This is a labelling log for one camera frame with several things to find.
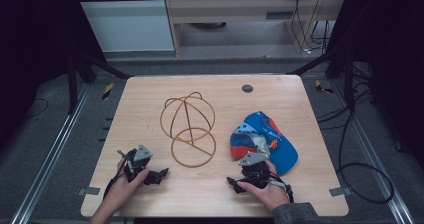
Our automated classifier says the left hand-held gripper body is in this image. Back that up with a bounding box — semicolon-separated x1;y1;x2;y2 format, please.
117;143;155;185

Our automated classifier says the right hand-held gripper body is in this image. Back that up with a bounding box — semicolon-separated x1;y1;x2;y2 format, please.
237;151;278;189

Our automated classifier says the blue and red cap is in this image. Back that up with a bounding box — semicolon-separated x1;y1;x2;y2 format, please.
229;110;300;176

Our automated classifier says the brown wire hat stand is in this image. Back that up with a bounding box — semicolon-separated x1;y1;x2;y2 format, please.
159;91;218;169

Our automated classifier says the person's right hand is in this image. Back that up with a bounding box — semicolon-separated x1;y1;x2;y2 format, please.
236;159;292;213

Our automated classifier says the person's left hand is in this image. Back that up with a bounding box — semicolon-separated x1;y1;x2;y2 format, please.
99;159;151;216

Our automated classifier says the yellow and black tape strip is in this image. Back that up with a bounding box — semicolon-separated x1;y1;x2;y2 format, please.
314;79;334;95
101;82;115;101

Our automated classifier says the black metal stand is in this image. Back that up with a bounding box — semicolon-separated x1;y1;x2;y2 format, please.
287;45;356;111
65;49;132;116

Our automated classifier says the white cabinet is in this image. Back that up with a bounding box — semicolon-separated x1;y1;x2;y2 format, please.
71;0;176;54

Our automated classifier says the light wooden shelf unit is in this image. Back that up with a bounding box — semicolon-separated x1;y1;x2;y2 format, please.
161;0;350;57

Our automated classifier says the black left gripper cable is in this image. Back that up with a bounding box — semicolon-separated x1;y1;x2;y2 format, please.
102;157;132;200

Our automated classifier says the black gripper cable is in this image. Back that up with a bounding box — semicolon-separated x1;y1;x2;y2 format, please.
268;171;296;204
102;157;132;200

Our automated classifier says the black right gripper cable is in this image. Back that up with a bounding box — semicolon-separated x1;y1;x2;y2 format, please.
268;171;296;204

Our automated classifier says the grey metal table bracket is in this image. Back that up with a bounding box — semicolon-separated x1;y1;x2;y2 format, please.
77;186;102;197
328;186;353;198

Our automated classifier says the aluminium floor rail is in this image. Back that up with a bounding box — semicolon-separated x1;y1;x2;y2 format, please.
10;82;92;224
329;79;416;224

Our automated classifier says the black looped floor cable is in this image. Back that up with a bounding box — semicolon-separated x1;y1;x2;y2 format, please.
315;109;396;206

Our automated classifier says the thin black floor cable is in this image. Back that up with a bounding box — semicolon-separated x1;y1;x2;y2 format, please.
25;97;50;119

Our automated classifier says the bundle of hanging black cables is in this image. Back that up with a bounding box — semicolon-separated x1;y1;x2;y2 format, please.
290;0;332;56

